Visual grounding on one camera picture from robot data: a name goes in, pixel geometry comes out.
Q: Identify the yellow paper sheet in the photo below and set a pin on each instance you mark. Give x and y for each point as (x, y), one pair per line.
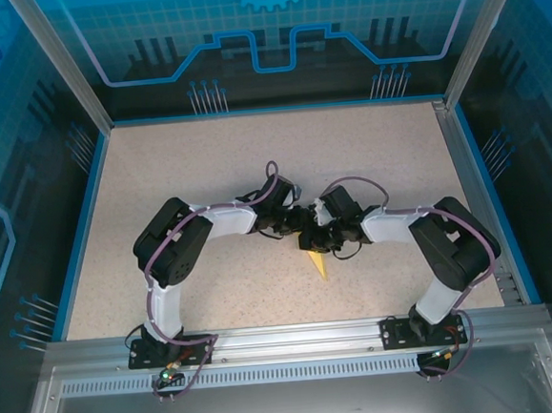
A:
(321, 265)

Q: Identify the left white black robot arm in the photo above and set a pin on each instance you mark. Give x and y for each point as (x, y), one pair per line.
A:
(174, 243)

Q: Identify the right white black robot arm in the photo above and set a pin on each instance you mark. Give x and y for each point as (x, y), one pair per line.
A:
(456, 249)

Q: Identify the blue table edge strip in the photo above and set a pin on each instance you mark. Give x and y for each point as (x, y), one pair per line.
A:
(477, 152)
(83, 231)

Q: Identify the grey metal panel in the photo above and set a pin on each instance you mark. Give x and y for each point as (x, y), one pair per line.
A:
(297, 410)

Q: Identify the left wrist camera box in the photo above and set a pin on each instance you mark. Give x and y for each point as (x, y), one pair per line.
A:
(298, 190)

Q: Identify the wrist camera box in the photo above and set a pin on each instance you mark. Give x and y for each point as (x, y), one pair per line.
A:
(298, 190)
(320, 212)

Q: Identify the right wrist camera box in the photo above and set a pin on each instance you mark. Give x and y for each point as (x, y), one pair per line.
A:
(320, 212)

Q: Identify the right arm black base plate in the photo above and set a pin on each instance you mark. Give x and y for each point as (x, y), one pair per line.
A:
(393, 336)

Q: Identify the aluminium mounting rail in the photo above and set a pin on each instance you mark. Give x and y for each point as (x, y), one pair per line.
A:
(296, 339)

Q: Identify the aluminium side rail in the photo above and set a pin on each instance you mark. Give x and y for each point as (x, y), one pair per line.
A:
(460, 153)

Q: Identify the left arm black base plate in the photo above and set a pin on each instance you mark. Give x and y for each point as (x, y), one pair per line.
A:
(196, 349)

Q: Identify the aluminium frame post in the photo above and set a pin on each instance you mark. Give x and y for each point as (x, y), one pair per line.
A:
(61, 65)
(482, 32)

